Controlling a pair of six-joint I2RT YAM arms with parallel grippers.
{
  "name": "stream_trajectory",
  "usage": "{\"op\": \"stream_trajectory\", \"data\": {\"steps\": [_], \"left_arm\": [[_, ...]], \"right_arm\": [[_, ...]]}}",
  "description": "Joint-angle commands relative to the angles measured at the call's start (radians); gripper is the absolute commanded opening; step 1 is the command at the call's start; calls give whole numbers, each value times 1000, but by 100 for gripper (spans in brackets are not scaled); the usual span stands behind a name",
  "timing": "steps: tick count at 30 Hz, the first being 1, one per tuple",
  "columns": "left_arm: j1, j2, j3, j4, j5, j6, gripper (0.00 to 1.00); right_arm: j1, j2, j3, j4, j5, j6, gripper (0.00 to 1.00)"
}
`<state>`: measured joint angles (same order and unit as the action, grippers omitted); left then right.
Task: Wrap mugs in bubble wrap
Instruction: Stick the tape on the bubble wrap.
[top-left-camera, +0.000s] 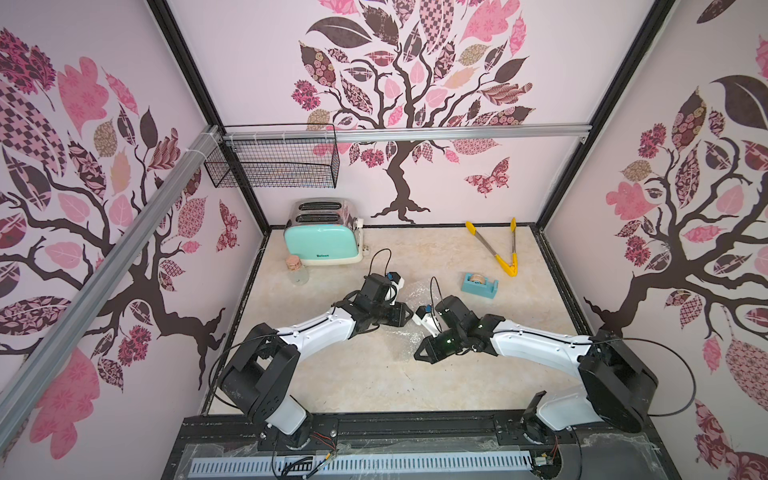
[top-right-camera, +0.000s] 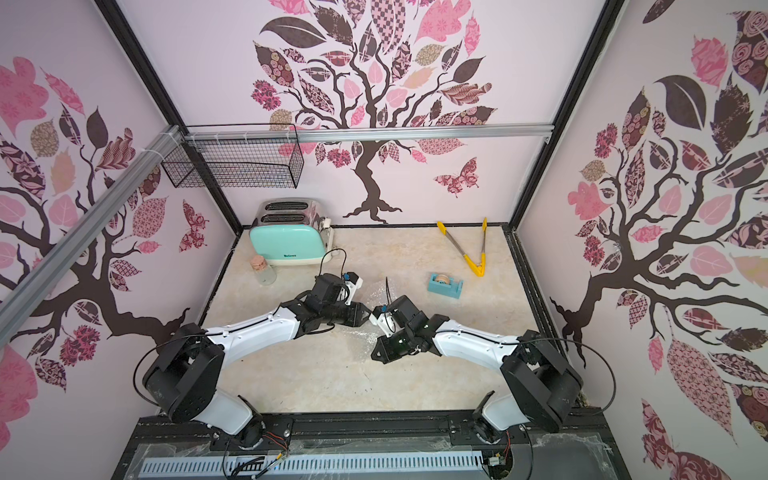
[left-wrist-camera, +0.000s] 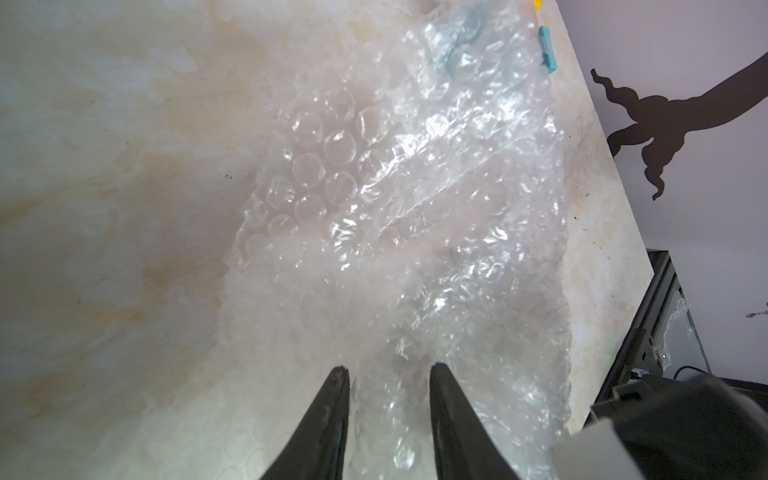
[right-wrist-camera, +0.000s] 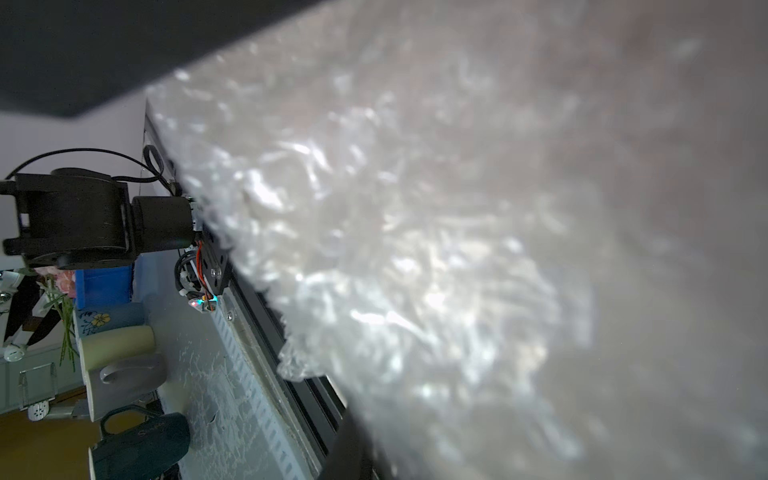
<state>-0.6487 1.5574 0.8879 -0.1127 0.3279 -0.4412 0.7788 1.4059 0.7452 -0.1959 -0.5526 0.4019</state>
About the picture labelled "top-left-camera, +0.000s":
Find clear bubble wrap sheet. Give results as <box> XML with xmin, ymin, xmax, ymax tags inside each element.
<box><xmin>398</xmin><ymin>276</ymin><xmax>443</xmax><ymax>331</ymax></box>

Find teal tape dispenser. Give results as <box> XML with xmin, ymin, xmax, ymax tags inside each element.
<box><xmin>461</xmin><ymin>273</ymin><xmax>499</xmax><ymax>299</ymax></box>

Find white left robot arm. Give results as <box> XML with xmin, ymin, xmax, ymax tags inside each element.
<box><xmin>215</xmin><ymin>272</ymin><xmax>413</xmax><ymax>449</ymax></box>

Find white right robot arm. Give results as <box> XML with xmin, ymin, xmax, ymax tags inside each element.
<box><xmin>413</xmin><ymin>296</ymin><xmax>658</xmax><ymax>444</ymax></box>

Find small cork-stoppered glass bottle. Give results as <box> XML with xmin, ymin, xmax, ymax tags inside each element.
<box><xmin>285</xmin><ymin>255</ymin><xmax>309</xmax><ymax>285</ymax></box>

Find yellow kitchen tongs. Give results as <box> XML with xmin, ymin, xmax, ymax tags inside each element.
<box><xmin>464</xmin><ymin>217</ymin><xmax>520</xmax><ymax>278</ymax></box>

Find mint green toaster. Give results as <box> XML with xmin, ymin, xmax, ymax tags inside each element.
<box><xmin>284</xmin><ymin>197</ymin><xmax>364</xmax><ymax>266</ymax></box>

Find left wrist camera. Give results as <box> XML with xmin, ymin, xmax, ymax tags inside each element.
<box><xmin>385</xmin><ymin>272</ymin><xmax>405</xmax><ymax>301</ymax></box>

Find white slotted cable duct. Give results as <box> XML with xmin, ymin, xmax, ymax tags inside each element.
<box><xmin>187</xmin><ymin>451</ymin><xmax>532</xmax><ymax>479</ymax></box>

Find black wire basket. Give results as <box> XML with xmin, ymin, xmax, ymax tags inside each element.
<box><xmin>204</xmin><ymin>122</ymin><xmax>341</xmax><ymax>189</ymax></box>

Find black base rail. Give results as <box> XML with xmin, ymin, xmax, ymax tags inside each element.
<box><xmin>179</xmin><ymin>410</ymin><xmax>655</xmax><ymax>451</ymax></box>

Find aluminium frame rail back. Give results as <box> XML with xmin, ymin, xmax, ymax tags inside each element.
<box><xmin>224</xmin><ymin>123</ymin><xmax>592</xmax><ymax>143</ymax></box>

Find aluminium frame rail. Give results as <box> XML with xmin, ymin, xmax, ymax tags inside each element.
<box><xmin>224</xmin><ymin>123</ymin><xmax>592</xmax><ymax>143</ymax></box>
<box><xmin>1</xmin><ymin>125</ymin><xmax>221</xmax><ymax>448</ymax></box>

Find aluminium frame rail left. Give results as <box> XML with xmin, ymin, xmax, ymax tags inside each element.
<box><xmin>1</xmin><ymin>125</ymin><xmax>221</xmax><ymax>448</ymax></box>

